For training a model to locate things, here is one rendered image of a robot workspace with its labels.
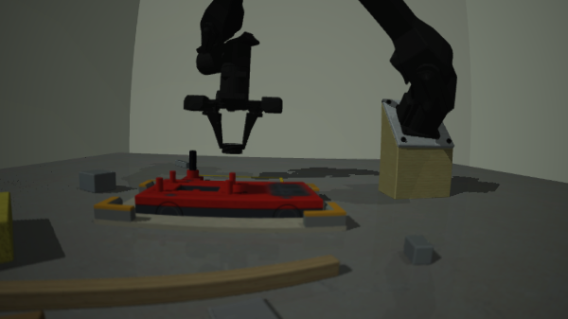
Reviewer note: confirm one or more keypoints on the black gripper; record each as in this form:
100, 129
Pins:
234, 87

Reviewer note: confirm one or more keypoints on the black tyre with grey wheel rim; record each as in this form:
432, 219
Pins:
231, 148

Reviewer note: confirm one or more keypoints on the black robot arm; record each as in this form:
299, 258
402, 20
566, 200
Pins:
422, 56

